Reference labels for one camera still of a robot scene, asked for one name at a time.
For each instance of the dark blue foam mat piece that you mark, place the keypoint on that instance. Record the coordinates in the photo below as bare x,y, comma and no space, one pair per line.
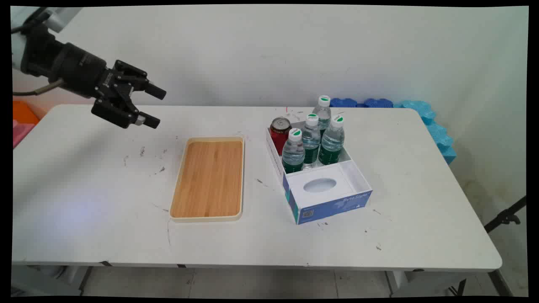
343,102
378,103

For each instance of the pink bin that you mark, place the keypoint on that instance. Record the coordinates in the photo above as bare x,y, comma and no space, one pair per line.
20,132

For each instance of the light blue foam mat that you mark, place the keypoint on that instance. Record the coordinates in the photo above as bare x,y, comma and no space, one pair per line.
438,132

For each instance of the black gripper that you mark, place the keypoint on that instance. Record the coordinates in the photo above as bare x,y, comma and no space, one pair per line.
82,69

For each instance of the green label water bottle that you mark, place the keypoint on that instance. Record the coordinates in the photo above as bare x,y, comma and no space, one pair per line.
332,143
293,153
311,141
323,110

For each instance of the wooden tray with cream rim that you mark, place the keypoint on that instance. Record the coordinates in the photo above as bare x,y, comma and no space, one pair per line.
209,179

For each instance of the red soda can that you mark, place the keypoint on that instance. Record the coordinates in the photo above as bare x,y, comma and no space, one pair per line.
278,136

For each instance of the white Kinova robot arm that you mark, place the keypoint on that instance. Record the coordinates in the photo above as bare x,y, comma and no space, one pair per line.
19,48

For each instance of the white and blue cardboard box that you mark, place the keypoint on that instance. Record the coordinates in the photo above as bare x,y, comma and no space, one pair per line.
332,198

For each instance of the grey table leg frame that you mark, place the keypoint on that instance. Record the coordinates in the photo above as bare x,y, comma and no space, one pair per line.
46,280

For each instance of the black tripod leg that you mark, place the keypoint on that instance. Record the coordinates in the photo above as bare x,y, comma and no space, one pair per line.
505,218

